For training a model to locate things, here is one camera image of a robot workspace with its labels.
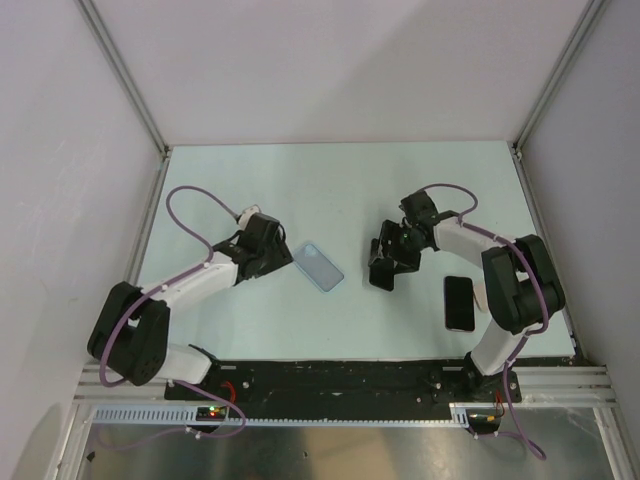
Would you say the right controller board with wires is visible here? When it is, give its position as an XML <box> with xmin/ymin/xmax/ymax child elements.
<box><xmin>466</xmin><ymin>409</ymin><xmax>504</xmax><ymax>437</ymax></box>

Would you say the right aluminium side rail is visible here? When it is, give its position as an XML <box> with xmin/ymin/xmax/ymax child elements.
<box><xmin>512</xmin><ymin>149</ymin><xmax>596</xmax><ymax>364</ymax></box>

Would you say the beige phone case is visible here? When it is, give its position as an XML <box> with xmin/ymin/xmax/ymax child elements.
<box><xmin>473</xmin><ymin>282</ymin><xmax>489</xmax><ymax>313</ymax></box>

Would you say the left aluminium corner post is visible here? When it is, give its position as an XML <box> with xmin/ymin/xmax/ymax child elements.
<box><xmin>74</xmin><ymin>0</ymin><xmax>170</xmax><ymax>156</ymax></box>

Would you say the aluminium side rail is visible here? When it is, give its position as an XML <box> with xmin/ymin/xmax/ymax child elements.
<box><xmin>124</xmin><ymin>147</ymin><xmax>173</xmax><ymax>284</ymax></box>
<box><xmin>512</xmin><ymin>149</ymin><xmax>596</xmax><ymax>364</ymax></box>

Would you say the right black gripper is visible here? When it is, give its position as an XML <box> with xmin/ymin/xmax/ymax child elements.
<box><xmin>370</xmin><ymin>220</ymin><xmax>427</xmax><ymax>275</ymax></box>

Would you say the right aluminium corner post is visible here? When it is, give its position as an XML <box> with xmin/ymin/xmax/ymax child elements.
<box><xmin>510</xmin><ymin>0</ymin><xmax>609</xmax><ymax>154</ymax></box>

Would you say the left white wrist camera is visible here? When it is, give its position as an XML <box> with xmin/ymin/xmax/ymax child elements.
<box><xmin>236</xmin><ymin>204</ymin><xmax>261</xmax><ymax>230</ymax></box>

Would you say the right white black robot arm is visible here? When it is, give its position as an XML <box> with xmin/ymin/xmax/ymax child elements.
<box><xmin>368</xmin><ymin>190</ymin><xmax>566</xmax><ymax>401</ymax></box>

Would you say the aluminium corner post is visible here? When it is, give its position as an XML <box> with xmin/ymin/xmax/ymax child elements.
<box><xmin>510</xmin><ymin>0</ymin><xmax>609</xmax><ymax>154</ymax></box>
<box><xmin>74</xmin><ymin>0</ymin><xmax>170</xmax><ymax>156</ymax></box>

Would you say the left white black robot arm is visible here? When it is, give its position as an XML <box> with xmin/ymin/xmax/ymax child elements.
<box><xmin>87</xmin><ymin>207</ymin><xmax>292</xmax><ymax>399</ymax></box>

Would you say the light blue phone case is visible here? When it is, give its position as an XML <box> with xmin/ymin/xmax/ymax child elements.
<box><xmin>293</xmin><ymin>242</ymin><xmax>345</xmax><ymax>293</ymax></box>

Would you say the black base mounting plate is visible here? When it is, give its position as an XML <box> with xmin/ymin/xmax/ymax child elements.
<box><xmin>196</xmin><ymin>360</ymin><xmax>522</xmax><ymax>403</ymax></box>

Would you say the white slotted cable duct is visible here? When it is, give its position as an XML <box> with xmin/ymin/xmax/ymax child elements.
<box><xmin>93</xmin><ymin>405</ymin><xmax>469</xmax><ymax>428</ymax></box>

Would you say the left aluminium side rail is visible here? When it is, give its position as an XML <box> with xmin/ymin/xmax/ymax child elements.
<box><xmin>124</xmin><ymin>147</ymin><xmax>173</xmax><ymax>284</ymax></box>

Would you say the left controller board with LEDs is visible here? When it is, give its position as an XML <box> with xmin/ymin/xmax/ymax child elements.
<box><xmin>196</xmin><ymin>406</ymin><xmax>228</xmax><ymax>421</ymax></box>

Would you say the black phone pink edge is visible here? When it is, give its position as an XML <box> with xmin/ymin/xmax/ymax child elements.
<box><xmin>444</xmin><ymin>276</ymin><xmax>475</xmax><ymax>333</ymax></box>

